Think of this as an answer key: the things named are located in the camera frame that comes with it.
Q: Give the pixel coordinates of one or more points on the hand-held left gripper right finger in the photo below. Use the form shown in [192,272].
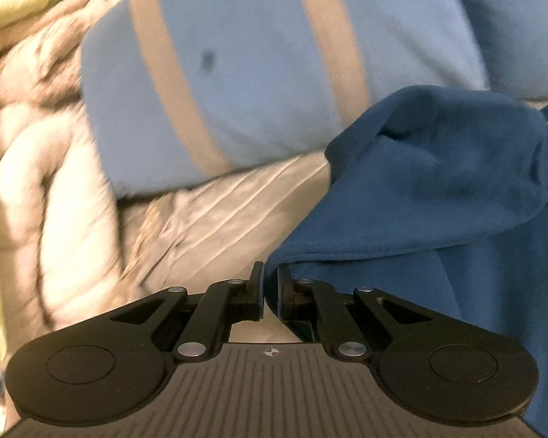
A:
[281,294]

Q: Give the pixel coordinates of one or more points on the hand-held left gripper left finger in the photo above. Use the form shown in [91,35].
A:
[257,292]

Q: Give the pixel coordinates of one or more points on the dark blue hoodie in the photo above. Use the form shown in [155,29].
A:
[415,191]

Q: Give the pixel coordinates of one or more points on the blue pillow with grey stripes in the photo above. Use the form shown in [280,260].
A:
[520,23]
[255,77]

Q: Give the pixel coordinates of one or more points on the beige puffy comforter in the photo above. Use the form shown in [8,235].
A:
[50,191]

